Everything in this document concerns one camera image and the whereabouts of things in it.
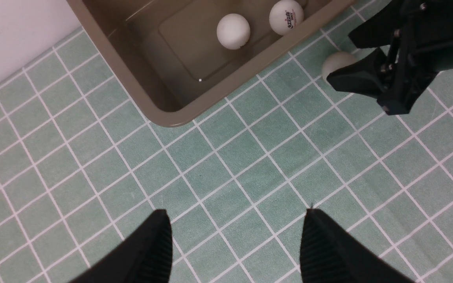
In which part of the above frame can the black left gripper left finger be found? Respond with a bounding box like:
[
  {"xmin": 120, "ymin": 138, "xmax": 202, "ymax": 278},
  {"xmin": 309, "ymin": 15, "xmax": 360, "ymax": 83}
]
[{"xmin": 71, "ymin": 209, "xmax": 173, "ymax": 283}]

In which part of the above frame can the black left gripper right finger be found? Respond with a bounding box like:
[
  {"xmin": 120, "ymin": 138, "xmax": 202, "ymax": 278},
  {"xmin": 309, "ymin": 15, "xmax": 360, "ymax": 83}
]
[{"xmin": 300, "ymin": 208, "xmax": 413, "ymax": 283}]

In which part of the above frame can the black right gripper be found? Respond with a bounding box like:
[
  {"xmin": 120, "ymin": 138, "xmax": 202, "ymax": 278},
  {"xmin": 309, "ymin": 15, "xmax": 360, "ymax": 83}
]
[{"xmin": 327, "ymin": 0, "xmax": 453, "ymax": 115}]

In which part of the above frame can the white ping-pong ball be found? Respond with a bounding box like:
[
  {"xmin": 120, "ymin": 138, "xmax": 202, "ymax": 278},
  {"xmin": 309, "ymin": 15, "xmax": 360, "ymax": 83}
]
[
  {"xmin": 269, "ymin": 0, "xmax": 304, "ymax": 36},
  {"xmin": 322, "ymin": 51, "xmax": 358, "ymax": 84},
  {"xmin": 216, "ymin": 14, "xmax": 250, "ymax": 50}
]

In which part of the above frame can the olive green plastic bin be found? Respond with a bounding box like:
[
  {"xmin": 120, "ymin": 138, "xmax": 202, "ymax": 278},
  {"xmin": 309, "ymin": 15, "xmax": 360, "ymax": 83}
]
[{"xmin": 68, "ymin": 0, "xmax": 354, "ymax": 127}]

